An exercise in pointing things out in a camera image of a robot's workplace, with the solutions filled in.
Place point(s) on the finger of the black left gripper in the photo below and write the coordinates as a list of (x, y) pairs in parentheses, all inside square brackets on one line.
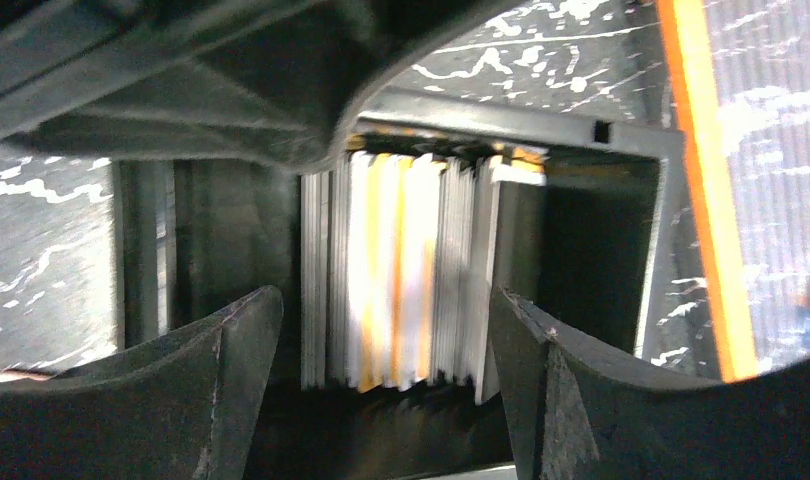
[(269, 82)]

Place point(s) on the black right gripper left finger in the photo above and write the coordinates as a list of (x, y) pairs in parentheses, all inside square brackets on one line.
[(181, 406)]

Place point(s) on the orange wooden shelf rack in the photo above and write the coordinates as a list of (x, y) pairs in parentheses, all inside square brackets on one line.
[(740, 72)]

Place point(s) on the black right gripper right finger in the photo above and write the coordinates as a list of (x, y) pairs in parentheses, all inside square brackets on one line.
[(643, 424)]

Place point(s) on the black card dispenser box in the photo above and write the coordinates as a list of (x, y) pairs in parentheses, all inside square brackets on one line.
[(566, 212)]

